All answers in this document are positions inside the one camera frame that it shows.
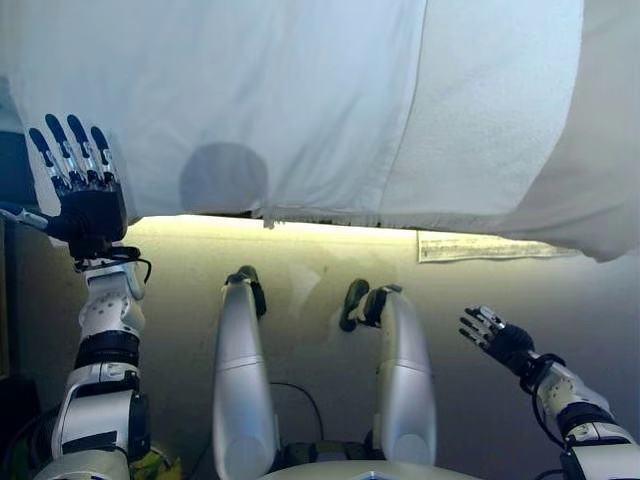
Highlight beige bed blanket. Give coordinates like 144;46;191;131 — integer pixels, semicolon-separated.
499;0;640;264

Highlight silver robot leg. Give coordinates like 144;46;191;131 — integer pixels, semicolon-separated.
212;265;279;479
339;278;437;466

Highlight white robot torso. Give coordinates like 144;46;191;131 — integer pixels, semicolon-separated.
264;457;486;480

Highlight silver robot left leg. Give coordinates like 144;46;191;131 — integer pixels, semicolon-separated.
212;265;279;479

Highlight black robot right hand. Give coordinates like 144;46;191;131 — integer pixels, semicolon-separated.
458;304;535;366

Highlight grey striped rug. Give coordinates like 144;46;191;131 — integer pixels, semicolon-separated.
416;229;584;262

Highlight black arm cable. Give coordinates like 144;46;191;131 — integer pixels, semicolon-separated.
529;352;569;451
107;244;154;286

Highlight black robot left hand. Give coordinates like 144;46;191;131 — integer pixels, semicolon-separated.
14;113;129;261

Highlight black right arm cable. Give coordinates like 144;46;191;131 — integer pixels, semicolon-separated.
529;352;569;451

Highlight white duvet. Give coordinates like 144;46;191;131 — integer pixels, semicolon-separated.
0;0;431;219

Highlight silver robot right leg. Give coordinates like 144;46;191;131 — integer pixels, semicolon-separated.
339;278;437;466

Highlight white bed sheet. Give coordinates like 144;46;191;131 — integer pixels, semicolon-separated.
0;74;24;134

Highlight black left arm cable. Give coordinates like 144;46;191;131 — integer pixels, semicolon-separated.
107;244;154;286

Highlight black hip cable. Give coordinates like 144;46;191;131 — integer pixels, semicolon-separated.
269;382;324;446

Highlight dark brown bed frame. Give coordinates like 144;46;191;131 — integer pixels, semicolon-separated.
0;129;41;211

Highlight dark wooden cabinet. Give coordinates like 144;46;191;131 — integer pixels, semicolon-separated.
0;209;16;381

